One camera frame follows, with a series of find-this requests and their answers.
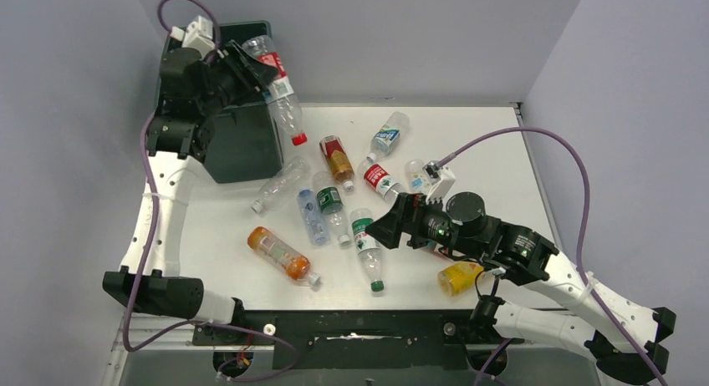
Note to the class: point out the clear unlabelled plastic bottle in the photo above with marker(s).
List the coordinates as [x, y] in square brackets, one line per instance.
[293, 173]

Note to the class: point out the red label upright-lying bottle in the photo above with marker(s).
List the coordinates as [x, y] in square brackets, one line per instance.
[283, 104]

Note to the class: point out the red label bottle red cap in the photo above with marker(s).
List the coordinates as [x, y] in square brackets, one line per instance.
[379, 180]

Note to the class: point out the dark green plastic bin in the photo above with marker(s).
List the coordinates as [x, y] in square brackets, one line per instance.
[240, 144]

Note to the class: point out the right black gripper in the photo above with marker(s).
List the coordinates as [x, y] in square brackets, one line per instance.
[412, 209]

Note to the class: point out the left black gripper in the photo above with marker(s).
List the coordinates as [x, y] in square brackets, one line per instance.
[259, 74]

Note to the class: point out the blue tinted water bottle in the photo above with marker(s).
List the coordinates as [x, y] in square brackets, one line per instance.
[313, 219]

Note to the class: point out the orange juice bottle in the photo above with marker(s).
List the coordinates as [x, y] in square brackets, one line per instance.
[293, 264]

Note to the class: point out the yellow juice bottle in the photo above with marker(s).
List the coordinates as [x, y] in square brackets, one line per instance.
[458, 277]

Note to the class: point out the dark green label bottle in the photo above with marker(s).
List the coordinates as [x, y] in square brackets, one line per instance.
[331, 206]

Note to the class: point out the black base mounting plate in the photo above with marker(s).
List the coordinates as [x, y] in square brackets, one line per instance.
[382, 339]

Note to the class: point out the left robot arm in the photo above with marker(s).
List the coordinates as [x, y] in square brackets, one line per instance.
[149, 278]

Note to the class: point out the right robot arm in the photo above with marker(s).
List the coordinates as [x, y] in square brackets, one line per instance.
[622, 339]

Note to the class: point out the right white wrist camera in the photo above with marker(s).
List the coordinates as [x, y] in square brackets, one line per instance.
[442, 180]

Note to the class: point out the red gold label bottle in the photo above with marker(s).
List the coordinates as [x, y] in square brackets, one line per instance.
[338, 162]

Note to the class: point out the green label green cap bottle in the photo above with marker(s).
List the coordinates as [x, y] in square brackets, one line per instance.
[368, 248]

